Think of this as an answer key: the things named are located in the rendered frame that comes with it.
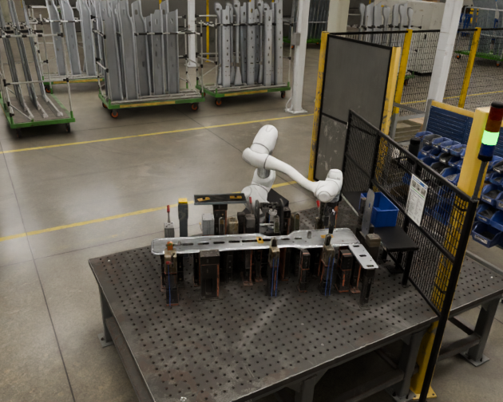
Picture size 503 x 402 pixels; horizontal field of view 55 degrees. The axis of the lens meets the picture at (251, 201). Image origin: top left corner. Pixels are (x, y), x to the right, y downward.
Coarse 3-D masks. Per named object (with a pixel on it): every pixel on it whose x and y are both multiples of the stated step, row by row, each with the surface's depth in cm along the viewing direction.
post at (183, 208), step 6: (180, 204) 335; (186, 204) 336; (180, 210) 337; (186, 210) 337; (180, 216) 339; (186, 216) 339; (180, 222) 341; (186, 222) 342; (180, 228) 343; (186, 228) 344; (180, 234) 346; (186, 234) 346; (186, 258) 354
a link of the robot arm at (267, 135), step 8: (264, 128) 333; (272, 128) 334; (256, 136) 332; (264, 136) 329; (272, 136) 331; (264, 144) 327; (272, 144) 332; (256, 168) 384; (256, 176) 380; (264, 176) 376; (272, 176) 381; (256, 184) 383; (264, 184) 381
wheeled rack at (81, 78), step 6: (30, 6) 1068; (36, 6) 1072; (42, 6) 1077; (30, 18) 1058; (36, 18) 1068; (42, 18) 1074; (48, 18) 1080; (60, 18) 1091; (78, 18) 1107; (30, 24) 1082; (36, 42) 1101; (42, 42) 1107; (48, 42) 1112; (78, 42) 1141; (36, 48) 1060; (42, 72) 1048; (54, 72) 1115; (42, 78) 1052; (48, 78) 1081; (54, 78) 1069; (60, 78) 1075; (72, 78) 1087; (78, 78) 1093; (84, 78) 1096; (90, 78) 1100; (96, 78) 1103; (102, 78) 1107; (48, 84) 1059; (54, 84) 1065; (48, 90) 1072
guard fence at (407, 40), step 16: (352, 32) 593; (368, 32) 605; (384, 32) 618; (400, 32) 631; (416, 32) 644; (464, 32) 691; (480, 32) 703; (320, 48) 584; (432, 48) 672; (496, 48) 738; (400, 64) 655; (432, 64) 684; (400, 80) 664; (416, 80) 681; (464, 80) 734; (480, 80) 749; (496, 80) 769; (400, 96) 674; (464, 96) 741; (400, 112) 691
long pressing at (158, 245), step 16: (160, 240) 318; (176, 240) 318; (192, 240) 319; (208, 240) 320; (224, 240) 321; (240, 240) 321; (288, 240) 324; (304, 240) 325; (320, 240) 325; (336, 240) 326; (352, 240) 327
